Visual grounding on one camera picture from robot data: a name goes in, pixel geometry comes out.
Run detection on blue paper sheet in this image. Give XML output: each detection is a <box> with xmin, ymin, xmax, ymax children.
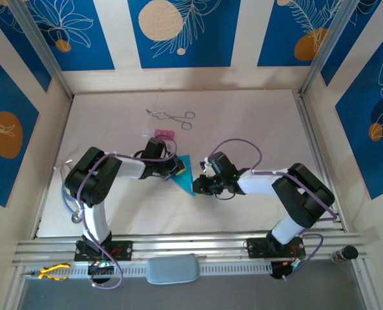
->
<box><xmin>169</xmin><ymin>154</ymin><xmax>197</xmax><ymax>197</ymax></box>

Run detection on white table cover sheet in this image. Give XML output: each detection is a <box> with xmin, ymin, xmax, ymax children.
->
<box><xmin>36</xmin><ymin>90</ymin><xmax>346</xmax><ymax>239</ymax></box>

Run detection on pink pill box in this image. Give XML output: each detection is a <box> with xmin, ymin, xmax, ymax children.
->
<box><xmin>154</xmin><ymin>129</ymin><xmax>176</xmax><ymax>140</ymax></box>

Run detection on grey zip pouch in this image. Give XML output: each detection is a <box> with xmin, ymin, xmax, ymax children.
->
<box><xmin>145</xmin><ymin>254</ymin><xmax>201</xmax><ymax>285</ymax></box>

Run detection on blue stethoscope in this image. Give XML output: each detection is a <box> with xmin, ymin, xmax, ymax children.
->
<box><xmin>54</xmin><ymin>159</ymin><xmax>84</xmax><ymax>224</ymax></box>

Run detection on dark capped labelled bottle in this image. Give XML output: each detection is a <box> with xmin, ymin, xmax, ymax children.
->
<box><xmin>330</xmin><ymin>245</ymin><xmax>359</xmax><ymax>264</ymax></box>

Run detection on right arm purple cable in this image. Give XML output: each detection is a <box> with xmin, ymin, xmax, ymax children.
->
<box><xmin>209</xmin><ymin>138</ymin><xmax>338</xmax><ymax>282</ymax></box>

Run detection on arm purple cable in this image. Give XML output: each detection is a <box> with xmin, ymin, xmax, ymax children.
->
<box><xmin>209</xmin><ymin>138</ymin><xmax>338</xmax><ymax>282</ymax></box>
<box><xmin>76</xmin><ymin>137</ymin><xmax>178</xmax><ymax>290</ymax></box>

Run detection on metal scissor-handle forceps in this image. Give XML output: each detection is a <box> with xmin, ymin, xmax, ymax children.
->
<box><xmin>145</xmin><ymin>108</ymin><xmax>196</xmax><ymax>130</ymax></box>

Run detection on aluminium mounting rail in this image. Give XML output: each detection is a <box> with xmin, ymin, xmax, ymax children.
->
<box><xmin>12</xmin><ymin>229</ymin><xmax>368</xmax><ymax>267</ymax></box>

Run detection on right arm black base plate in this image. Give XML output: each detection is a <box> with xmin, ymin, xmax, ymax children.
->
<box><xmin>246</xmin><ymin>237</ymin><xmax>305</xmax><ymax>259</ymax></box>

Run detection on slotted grey cable duct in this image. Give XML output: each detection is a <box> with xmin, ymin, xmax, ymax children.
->
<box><xmin>21</xmin><ymin>260</ymin><xmax>273</xmax><ymax>279</ymax></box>

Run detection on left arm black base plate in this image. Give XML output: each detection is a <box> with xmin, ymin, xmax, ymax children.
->
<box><xmin>74</xmin><ymin>240</ymin><xmax>134</xmax><ymax>262</ymax></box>

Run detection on aluminium side rail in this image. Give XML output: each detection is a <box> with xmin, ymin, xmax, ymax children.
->
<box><xmin>295</xmin><ymin>90</ymin><xmax>347</xmax><ymax>231</ymax></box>

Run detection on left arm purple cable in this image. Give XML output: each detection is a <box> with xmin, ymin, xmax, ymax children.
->
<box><xmin>76</xmin><ymin>137</ymin><xmax>178</xmax><ymax>290</ymax></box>

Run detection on aluminium frame post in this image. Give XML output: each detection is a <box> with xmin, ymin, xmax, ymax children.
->
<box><xmin>299</xmin><ymin>0</ymin><xmax>357</xmax><ymax>98</ymax></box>
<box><xmin>8</xmin><ymin>0</ymin><xmax>74</xmax><ymax>99</ymax></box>

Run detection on yellow-handled pliers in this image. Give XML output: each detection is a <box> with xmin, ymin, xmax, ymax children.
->
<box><xmin>21</xmin><ymin>263</ymin><xmax>72</xmax><ymax>281</ymax></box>

